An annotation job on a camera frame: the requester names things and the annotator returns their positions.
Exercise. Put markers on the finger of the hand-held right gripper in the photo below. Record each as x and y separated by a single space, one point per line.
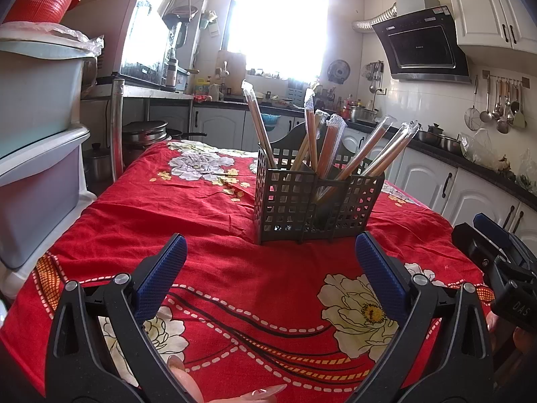
472 243
495 226

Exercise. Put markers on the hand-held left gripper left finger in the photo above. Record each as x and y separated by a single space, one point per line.
161 273

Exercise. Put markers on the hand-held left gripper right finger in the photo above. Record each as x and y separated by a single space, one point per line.
379 268

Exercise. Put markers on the dark grey utensil basket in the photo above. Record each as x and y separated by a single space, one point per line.
293 201

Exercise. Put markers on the bunch of chopsticks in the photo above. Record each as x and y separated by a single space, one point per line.
311 134

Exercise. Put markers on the row of hanging kitchen utensils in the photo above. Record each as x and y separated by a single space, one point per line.
499 105

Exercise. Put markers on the person's right hand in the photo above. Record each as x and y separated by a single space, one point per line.
491 323

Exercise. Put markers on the person's left hand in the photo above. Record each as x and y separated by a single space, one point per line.
184 375

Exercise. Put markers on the black kitchen countertop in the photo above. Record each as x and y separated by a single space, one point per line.
503 180

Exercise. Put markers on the red floral tablecloth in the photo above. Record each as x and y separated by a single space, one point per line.
188 218

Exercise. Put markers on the bag of vegetables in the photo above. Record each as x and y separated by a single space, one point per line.
518 168

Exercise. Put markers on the clear plastic bag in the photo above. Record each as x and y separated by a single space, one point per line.
476 147

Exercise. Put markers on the white lower kitchen cabinets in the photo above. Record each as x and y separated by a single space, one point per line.
423 176

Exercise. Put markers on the white kitchen cabinets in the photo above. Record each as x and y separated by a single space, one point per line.
491 12
423 176

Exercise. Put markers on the steel pan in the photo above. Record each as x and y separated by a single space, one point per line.
449 145

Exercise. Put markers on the steel stovetop pot with lid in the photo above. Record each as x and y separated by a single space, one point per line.
436 129

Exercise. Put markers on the small steel pot with lid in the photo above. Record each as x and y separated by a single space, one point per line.
97 161

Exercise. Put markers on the stack of steel pans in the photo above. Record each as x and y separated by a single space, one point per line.
144 132

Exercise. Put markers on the large steel stockpot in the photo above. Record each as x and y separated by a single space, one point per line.
363 114

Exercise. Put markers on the cluster of condiment bottles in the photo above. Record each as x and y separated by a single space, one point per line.
347 107

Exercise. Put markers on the stainless steel table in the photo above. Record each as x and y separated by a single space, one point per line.
117 113

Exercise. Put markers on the black dish rack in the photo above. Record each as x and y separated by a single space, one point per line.
324 94

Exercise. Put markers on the blue plastic bowl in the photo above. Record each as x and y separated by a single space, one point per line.
269 121

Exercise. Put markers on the black range hood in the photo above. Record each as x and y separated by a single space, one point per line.
423 46

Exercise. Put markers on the small hanging utensil rack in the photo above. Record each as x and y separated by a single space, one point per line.
373 73

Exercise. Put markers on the dark sauce bottle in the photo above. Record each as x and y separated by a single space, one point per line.
172 69

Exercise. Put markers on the white upper kitchen cabinets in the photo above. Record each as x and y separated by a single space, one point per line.
491 12

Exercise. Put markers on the pale green storage bin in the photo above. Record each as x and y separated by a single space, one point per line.
33 92

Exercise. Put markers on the large countertop oven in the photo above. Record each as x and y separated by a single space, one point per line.
113 29

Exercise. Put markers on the clear plastic bag liner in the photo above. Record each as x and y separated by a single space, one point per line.
63 29

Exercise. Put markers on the kitchen window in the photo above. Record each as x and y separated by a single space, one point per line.
277 21

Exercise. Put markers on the round wall fan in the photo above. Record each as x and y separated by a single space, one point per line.
338 71

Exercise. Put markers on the flexible aluminium duct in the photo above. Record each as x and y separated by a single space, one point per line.
373 21

